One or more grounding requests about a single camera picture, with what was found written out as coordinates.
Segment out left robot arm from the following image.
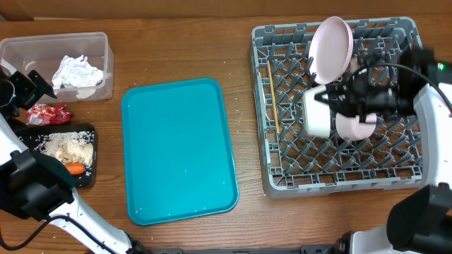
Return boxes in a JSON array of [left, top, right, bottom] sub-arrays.
[[1, 71, 148, 253]]

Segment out black plastic bin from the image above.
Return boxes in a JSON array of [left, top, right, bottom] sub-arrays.
[[16, 123, 97, 188]]

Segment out pink bowl with food scraps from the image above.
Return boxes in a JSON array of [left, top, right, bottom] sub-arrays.
[[335, 113, 377, 141]]

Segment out pink round plate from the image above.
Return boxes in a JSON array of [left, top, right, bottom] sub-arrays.
[[309, 16, 354, 85]]

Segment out wooden chopstick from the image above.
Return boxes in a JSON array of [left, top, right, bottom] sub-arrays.
[[267, 60, 280, 135]]

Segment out grey dishwasher rack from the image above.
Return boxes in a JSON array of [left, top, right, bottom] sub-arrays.
[[251, 23, 422, 198]]

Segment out orange carrot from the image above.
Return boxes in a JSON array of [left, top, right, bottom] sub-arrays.
[[64, 163, 85, 175]]

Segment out white plastic cup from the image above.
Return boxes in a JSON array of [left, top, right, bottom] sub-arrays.
[[350, 56, 360, 73]]

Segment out clear plastic bin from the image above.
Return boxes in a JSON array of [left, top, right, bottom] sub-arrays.
[[1, 32, 114, 104]]

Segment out red snack wrapper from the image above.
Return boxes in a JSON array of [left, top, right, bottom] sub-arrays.
[[27, 104, 73, 126]]

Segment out teal serving tray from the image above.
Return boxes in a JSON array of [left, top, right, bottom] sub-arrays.
[[121, 78, 239, 226]]

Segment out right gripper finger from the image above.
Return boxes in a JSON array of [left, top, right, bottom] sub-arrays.
[[314, 92, 348, 113], [324, 81, 352, 96]]

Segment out white napkin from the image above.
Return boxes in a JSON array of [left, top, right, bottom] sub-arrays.
[[52, 55, 104, 99]]

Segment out white bowl with food scraps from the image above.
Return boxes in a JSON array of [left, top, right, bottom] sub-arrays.
[[302, 85, 331, 138]]

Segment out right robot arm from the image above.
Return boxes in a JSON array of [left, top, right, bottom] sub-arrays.
[[314, 49, 451, 253]]

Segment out spilled rice and scraps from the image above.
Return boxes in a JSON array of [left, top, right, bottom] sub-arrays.
[[34, 131, 95, 168]]

